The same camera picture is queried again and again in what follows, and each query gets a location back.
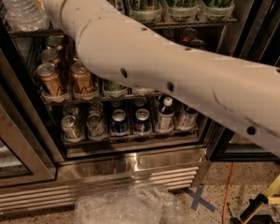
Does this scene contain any middle wire shelf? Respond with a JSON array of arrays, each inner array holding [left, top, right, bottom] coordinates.
[[40, 89, 166, 106]]

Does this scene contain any orange cable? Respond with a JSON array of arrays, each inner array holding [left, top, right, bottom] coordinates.
[[221, 162, 235, 224]]

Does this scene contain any right white cap bottle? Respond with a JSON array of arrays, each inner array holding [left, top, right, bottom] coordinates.
[[176, 105, 198, 130]]

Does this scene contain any left white cap bottle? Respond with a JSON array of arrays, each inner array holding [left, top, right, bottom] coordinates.
[[157, 96, 175, 132]]

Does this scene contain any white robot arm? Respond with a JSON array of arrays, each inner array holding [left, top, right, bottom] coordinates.
[[32, 0, 280, 158]]

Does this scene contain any bottom left silver can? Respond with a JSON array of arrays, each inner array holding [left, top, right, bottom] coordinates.
[[61, 116, 81, 139]]

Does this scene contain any bottom right blue can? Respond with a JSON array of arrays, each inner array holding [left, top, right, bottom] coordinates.
[[134, 108, 150, 133]]

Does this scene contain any second row right cola can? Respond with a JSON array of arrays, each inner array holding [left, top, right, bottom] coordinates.
[[189, 39, 206, 50]]

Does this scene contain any left clear water bottle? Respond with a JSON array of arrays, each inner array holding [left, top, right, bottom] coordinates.
[[2, 0, 49, 32]]

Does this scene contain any glass fridge door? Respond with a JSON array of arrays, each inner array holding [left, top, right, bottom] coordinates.
[[206, 0, 280, 163], [0, 83, 56, 188]]

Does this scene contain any front green can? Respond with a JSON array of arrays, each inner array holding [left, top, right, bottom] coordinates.
[[104, 79, 125, 91]]

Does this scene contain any silver can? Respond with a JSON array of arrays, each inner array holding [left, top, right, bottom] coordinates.
[[86, 113, 105, 137], [61, 116, 81, 139]]

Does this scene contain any second row left orange can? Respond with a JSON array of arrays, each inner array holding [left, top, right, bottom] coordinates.
[[40, 49, 64, 69]]

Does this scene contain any top wire shelf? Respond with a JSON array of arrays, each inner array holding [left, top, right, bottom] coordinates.
[[5, 17, 237, 37]]

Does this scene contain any back cola can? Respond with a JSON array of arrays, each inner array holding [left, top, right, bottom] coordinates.
[[175, 28, 198, 46]]

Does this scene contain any third row orange can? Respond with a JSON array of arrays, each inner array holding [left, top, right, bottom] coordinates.
[[46, 35, 64, 51]]

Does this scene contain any stainless steel fridge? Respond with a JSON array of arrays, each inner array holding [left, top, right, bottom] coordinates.
[[0, 0, 280, 217]]

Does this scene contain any left glass fridge door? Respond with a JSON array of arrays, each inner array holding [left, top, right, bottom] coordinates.
[[0, 83, 56, 188]]

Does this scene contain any yellow black stand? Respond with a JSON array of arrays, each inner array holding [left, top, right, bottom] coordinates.
[[230, 174, 280, 224]]

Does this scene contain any wire shelf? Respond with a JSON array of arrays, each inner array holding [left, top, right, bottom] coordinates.
[[5, 17, 237, 37], [40, 89, 166, 106]]

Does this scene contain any white cap bottle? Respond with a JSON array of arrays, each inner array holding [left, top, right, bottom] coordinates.
[[176, 105, 198, 130], [157, 96, 175, 132]]

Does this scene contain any blue can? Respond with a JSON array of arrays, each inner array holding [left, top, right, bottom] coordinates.
[[134, 108, 150, 133], [111, 109, 129, 134]]

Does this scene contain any clear plastic bin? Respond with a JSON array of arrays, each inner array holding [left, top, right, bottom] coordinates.
[[74, 187, 186, 224]]

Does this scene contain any front left orange can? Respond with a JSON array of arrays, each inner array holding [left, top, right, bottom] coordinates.
[[36, 63, 67, 97]]

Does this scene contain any blue tape cross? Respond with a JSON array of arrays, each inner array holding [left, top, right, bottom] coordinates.
[[183, 185, 216, 213]]

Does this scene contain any bottom left blue can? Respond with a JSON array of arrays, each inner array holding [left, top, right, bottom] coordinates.
[[111, 109, 129, 134]]

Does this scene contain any right glass fridge door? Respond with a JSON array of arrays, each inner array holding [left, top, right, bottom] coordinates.
[[206, 0, 280, 163]]

